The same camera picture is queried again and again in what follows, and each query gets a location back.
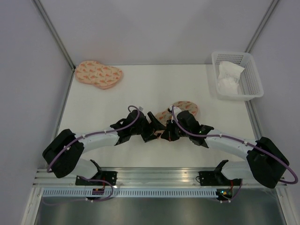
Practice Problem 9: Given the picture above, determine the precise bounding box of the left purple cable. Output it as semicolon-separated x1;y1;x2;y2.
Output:
46;105;141;173

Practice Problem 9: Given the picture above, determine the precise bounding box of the floral mesh laundry bag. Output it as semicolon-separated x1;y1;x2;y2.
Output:
154;101;198;138

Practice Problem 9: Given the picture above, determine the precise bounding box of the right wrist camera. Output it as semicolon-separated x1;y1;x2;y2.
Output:
168;105;182;123

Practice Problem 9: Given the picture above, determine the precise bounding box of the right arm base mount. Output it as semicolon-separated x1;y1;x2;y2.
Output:
195;171;241;187

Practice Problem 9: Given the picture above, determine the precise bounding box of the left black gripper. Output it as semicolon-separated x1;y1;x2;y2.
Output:
131;112;165;143

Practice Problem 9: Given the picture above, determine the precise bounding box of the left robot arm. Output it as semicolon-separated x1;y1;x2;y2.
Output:
42;109;166;186

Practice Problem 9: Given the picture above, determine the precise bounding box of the white slotted cable duct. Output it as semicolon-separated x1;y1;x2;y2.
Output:
43;188;218;198

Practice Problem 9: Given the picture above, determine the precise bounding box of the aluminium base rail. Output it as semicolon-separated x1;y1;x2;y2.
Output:
33;167;213;188

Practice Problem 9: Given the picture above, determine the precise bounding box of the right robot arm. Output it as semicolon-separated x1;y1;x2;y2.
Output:
161;106;289;189

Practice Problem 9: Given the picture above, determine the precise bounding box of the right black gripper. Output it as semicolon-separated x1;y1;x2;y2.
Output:
161;118;191;142

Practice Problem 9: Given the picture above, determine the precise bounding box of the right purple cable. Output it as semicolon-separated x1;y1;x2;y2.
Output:
171;105;299;185

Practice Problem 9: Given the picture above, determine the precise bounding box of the white perforated plastic basket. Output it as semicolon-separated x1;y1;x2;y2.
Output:
211;52;264;101

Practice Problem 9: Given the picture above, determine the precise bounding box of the left aluminium frame post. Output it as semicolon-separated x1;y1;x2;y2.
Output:
32;0;75;71

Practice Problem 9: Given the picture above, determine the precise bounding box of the purple cable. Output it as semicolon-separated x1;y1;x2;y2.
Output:
46;105;141;173
171;105;299;185

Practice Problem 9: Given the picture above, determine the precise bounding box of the right aluminium frame post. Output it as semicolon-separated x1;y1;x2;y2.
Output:
245;0;281;53

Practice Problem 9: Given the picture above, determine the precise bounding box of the white bra in basket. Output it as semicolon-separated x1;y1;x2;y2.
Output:
217;61;245;95

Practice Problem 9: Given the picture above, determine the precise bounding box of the aluminium frame post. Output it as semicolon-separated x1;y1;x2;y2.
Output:
245;0;281;53
32;0;75;71

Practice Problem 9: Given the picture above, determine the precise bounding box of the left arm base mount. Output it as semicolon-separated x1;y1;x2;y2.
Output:
75;171;117;195

